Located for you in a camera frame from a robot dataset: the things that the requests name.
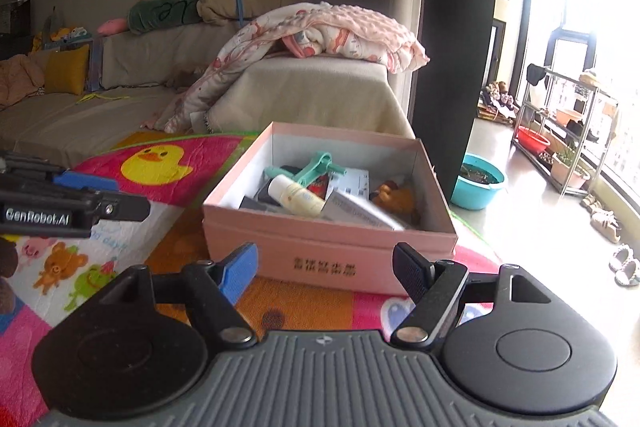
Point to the metal shelf rack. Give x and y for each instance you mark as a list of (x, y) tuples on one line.
[(590, 132)]

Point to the orange plastic basin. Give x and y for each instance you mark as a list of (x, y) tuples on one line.
[(567, 116)]

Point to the peach cloth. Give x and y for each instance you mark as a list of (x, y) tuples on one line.
[(20, 79)]

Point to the green plush pillow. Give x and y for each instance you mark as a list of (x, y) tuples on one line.
[(160, 14)]

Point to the teal plastic basin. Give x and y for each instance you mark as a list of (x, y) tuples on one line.
[(480, 192)]

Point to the red plastic basin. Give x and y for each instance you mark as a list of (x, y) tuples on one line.
[(532, 139)]

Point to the potted green plant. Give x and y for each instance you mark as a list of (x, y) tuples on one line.
[(570, 169)]

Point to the pink plush toy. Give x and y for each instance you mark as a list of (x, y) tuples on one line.
[(112, 27)]

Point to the pink cardboard box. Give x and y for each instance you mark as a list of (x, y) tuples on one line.
[(330, 257)]

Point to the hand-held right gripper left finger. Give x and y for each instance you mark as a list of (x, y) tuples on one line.
[(239, 269)]

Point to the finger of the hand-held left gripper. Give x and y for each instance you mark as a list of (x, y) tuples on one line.
[(122, 213), (87, 182)]

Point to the beige sofa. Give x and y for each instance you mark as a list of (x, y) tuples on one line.
[(310, 92)]

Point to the pink printed blanket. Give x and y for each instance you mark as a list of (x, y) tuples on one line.
[(330, 32)]

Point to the pile of shoes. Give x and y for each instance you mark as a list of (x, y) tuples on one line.
[(500, 102)]

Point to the pair of white slippers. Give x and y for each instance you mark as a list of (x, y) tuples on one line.
[(625, 264)]

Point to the colourful cartoon play mat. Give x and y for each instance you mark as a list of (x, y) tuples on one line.
[(160, 162)]

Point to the brown small toy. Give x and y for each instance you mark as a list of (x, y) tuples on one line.
[(397, 197)]

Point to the red small packet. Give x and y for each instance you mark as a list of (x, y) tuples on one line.
[(320, 187)]

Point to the black small device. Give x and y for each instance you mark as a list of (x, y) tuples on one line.
[(260, 202)]

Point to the white tube bottle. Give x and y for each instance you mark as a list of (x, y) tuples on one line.
[(295, 197)]

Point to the pair of beige shoes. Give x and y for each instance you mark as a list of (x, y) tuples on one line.
[(606, 224)]

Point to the white power strip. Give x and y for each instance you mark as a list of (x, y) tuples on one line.
[(357, 182)]

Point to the yellow cushion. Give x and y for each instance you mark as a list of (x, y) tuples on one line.
[(67, 69)]

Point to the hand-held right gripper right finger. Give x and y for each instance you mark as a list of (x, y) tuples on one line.
[(412, 272)]

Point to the teal plastic clip tool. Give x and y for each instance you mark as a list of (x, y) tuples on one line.
[(312, 167)]

